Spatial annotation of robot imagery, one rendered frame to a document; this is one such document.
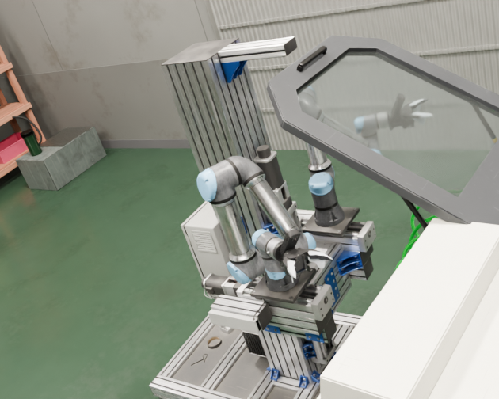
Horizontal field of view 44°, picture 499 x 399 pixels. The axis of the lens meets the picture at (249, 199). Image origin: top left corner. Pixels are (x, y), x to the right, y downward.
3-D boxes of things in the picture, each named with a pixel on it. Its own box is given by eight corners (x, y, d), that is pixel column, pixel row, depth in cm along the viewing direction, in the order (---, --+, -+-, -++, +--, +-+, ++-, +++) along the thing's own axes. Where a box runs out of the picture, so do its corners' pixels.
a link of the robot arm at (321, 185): (313, 210, 295) (306, 186, 289) (314, 196, 307) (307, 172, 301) (337, 206, 293) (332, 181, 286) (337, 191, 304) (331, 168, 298)
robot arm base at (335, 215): (310, 226, 303) (305, 209, 298) (322, 209, 313) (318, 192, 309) (337, 228, 294) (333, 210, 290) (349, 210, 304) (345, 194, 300)
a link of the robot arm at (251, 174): (245, 153, 252) (313, 252, 241) (222, 165, 248) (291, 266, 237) (250, 141, 241) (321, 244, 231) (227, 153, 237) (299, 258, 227)
